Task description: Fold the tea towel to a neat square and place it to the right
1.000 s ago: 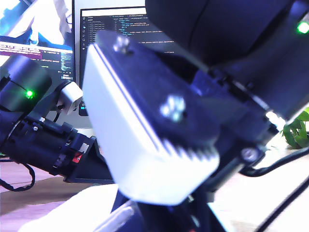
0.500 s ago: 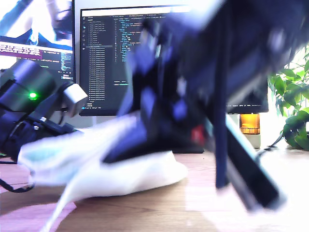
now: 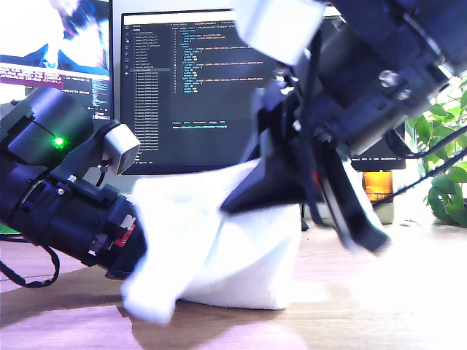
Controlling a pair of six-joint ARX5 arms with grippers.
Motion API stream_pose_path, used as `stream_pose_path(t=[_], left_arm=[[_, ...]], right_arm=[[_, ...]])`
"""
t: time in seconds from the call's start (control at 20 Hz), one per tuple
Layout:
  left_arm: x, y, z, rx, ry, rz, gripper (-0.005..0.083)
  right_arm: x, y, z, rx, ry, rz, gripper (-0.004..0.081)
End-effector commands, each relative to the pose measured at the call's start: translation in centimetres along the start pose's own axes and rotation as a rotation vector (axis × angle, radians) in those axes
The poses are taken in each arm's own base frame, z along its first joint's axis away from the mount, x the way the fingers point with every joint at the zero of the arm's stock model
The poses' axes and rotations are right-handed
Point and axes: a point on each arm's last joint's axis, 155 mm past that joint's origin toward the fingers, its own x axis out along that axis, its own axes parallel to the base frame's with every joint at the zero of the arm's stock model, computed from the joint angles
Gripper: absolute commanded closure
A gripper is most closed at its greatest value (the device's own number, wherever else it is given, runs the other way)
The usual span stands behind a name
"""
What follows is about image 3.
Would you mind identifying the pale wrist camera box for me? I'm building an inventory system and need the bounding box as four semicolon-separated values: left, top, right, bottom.
233;0;325;66
58;120;142;176

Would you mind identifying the pastel white terry tea towel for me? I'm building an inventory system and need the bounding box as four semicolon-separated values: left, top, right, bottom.
120;158;304;326

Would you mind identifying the black monitor with terminal window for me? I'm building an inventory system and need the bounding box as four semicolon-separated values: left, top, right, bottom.
0;0;117;121

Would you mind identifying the black Huawei computer monitor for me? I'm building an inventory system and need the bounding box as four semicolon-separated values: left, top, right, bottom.
118;7;406;176

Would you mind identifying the amber glass jar grey base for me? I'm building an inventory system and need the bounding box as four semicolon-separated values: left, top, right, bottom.
360;170;396;224

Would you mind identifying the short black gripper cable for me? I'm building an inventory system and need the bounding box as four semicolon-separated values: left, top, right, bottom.
95;160;110;187

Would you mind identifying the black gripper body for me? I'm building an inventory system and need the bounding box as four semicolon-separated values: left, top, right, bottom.
14;174;138;269

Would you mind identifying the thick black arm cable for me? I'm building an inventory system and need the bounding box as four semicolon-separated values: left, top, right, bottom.
0;247;61;289
386;125;467;160

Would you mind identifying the green leafy houseplant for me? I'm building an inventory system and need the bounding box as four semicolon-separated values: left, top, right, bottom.
404;79;467;225

